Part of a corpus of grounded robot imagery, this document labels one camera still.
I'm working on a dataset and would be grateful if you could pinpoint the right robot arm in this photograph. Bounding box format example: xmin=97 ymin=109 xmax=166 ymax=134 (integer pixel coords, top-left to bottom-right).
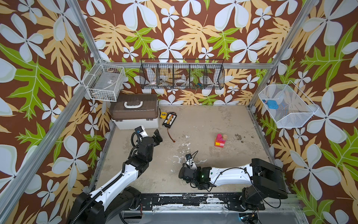
xmin=179 ymin=155 xmax=288 ymax=212

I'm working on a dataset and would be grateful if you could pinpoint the white wire basket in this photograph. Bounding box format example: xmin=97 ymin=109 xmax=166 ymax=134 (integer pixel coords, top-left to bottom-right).
xmin=84 ymin=64 xmax=126 ymax=102
xmin=258 ymin=84 xmax=319 ymax=129

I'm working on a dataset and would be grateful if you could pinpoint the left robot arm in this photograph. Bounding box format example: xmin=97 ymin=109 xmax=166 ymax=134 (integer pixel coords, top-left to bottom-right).
xmin=66 ymin=126 xmax=163 ymax=224

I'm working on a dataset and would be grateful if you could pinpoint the white wire basket left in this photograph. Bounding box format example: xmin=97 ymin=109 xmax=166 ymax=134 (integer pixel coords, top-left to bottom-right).
xmin=84 ymin=64 xmax=126 ymax=102

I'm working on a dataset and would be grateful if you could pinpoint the black wire basket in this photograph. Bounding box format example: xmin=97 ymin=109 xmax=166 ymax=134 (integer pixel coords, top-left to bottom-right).
xmin=139 ymin=58 xmax=225 ymax=90

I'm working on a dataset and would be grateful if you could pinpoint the white wire basket right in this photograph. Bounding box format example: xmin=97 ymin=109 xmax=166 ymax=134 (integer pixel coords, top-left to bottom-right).
xmin=258 ymin=84 xmax=319 ymax=129

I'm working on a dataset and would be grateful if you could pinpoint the magenta wood block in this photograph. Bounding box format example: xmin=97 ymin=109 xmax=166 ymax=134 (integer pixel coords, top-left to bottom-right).
xmin=215 ymin=141 xmax=225 ymax=146

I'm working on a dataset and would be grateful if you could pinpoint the magenta cylinder block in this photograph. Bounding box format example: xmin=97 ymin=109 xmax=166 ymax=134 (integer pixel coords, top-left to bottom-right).
xmin=215 ymin=134 xmax=223 ymax=142

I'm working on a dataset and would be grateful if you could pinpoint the black charger board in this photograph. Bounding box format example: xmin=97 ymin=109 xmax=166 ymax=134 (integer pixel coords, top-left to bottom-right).
xmin=162 ymin=112 xmax=177 ymax=128

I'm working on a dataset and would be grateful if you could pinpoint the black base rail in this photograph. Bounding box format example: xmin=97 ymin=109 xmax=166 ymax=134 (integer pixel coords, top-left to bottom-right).
xmin=139 ymin=192 xmax=265 ymax=212

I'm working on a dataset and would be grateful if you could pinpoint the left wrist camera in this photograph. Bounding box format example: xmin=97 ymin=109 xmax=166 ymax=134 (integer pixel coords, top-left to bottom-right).
xmin=135 ymin=126 xmax=148 ymax=138

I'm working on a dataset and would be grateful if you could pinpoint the white box brown lid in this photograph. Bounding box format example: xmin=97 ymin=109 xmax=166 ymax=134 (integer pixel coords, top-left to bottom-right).
xmin=109 ymin=94 xmax=159 ymax=130

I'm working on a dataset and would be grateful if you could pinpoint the blue object in basket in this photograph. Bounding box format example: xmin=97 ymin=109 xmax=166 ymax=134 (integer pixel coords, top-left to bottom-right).
xmin=266 ymin=100 xmax=279 ymax=110

